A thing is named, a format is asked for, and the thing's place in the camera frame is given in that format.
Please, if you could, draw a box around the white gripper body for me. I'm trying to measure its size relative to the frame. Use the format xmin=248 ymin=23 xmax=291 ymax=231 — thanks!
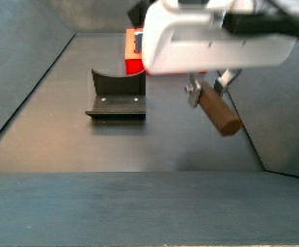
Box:
xmin=141 ymin=0 xmax=295 ymax=74

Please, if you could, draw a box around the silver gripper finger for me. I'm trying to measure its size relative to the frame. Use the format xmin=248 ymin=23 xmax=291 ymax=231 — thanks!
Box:
xmin=214 ymin=69 xmax=242 ymax=96
xmin=184 ymin=73 xmax=202 ymax=108

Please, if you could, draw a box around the brown hexagon peg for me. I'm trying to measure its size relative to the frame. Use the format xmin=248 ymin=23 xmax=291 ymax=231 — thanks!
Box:
xmin=199 ymin=81 xmax=243 ymax=136

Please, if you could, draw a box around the red shape sorter board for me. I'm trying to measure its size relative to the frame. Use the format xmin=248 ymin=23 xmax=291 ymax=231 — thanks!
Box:
xmin=124 ymin=28 xmax=149 ymax=75

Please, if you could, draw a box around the blue arch shaped peg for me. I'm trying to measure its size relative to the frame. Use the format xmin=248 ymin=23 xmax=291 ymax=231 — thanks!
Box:
xmin=133 ymin=31 xmax=143 ymax=53

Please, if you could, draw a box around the black curved holder stand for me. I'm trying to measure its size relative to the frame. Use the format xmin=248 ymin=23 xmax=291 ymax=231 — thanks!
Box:
xmin=85 ymin=70 xmax=145 ymax=119

